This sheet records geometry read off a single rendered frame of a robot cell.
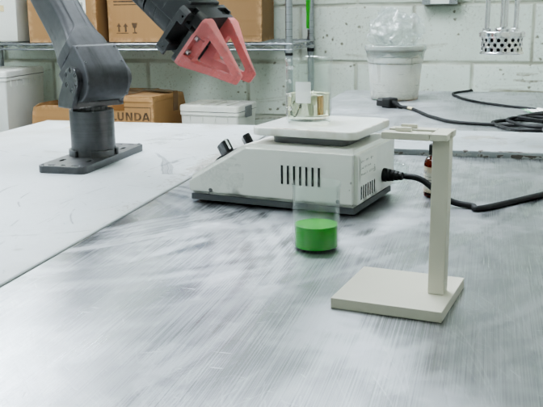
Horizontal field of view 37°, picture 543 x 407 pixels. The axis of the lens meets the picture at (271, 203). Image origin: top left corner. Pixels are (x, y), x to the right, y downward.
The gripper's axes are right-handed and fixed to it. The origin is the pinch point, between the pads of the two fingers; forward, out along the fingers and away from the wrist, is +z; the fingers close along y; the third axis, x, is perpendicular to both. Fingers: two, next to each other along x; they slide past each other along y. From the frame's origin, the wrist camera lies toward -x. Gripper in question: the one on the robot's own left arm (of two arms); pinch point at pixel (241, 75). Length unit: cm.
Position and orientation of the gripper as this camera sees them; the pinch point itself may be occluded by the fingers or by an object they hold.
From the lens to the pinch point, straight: 100.6
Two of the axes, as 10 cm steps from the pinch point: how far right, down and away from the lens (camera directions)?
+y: 4.5, -2.1, 8.7
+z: 6.9, 7.0, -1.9
